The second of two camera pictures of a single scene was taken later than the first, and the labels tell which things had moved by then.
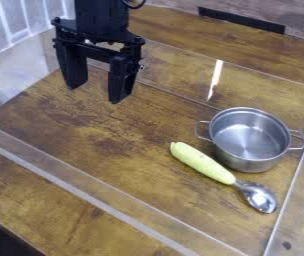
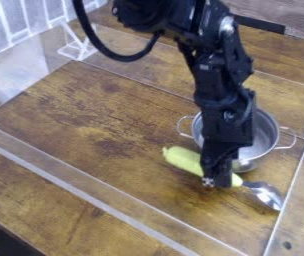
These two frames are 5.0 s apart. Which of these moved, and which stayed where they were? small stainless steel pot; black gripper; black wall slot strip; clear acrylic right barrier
Moved: small stainless steel pot; black gripper
Stayed: black wall slot strip; clear acrylic right barrier
